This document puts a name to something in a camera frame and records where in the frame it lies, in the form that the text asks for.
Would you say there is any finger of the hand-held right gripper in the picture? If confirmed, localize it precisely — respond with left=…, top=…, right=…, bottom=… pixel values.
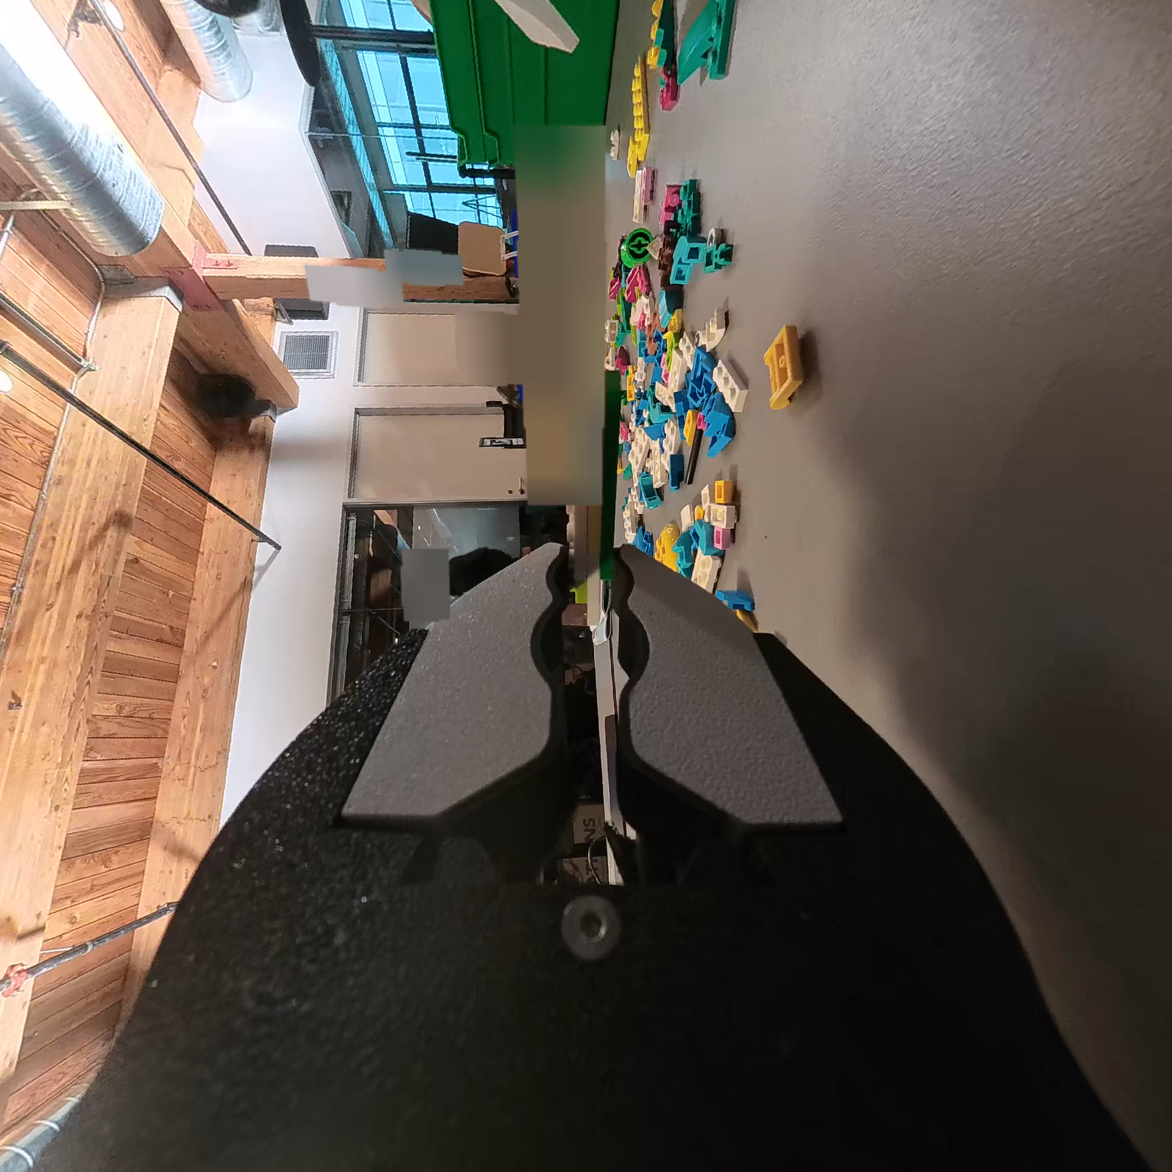
left=495, top=0, right=580, bottom=53

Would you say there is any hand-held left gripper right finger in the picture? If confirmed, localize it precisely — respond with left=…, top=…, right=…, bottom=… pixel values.
left=610, top=546, right=843, bottom=884

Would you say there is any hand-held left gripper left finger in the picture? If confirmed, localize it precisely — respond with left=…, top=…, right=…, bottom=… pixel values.
left=341, top=542, right=592, bottom=882

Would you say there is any grey desk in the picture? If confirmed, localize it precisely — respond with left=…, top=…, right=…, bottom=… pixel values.
left=600, top=0, right=1172, bottom=1172

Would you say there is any green plastic bin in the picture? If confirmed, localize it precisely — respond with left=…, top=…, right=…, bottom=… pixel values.
left=429, top=0, right=612, bottom=177

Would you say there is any wooden chair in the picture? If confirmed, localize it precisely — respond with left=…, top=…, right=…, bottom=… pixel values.
left=457, top=221, right=511, bottom=276

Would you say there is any pile of mixed toy bricks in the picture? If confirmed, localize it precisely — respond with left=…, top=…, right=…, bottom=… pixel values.
left=604, top=0, right=762, bottom=635

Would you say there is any yellow square plate brick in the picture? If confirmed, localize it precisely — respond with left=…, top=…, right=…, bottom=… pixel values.
left=764, top=324, right=808, bottom=410

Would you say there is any black dome fixture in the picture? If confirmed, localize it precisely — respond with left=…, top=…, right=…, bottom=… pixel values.
left=196, top=372, right=269, bottom=418

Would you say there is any silver ventilation duct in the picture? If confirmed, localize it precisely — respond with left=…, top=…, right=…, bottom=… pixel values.
left=0, top=43, right=168, bottom=259
left=0, top=1094, right=88, bottom=1172
left=164, top=0, right=255, bottom=103

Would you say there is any black metal rail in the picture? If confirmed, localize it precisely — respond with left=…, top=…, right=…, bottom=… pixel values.
left=0, top=340, right=281, bottom=552

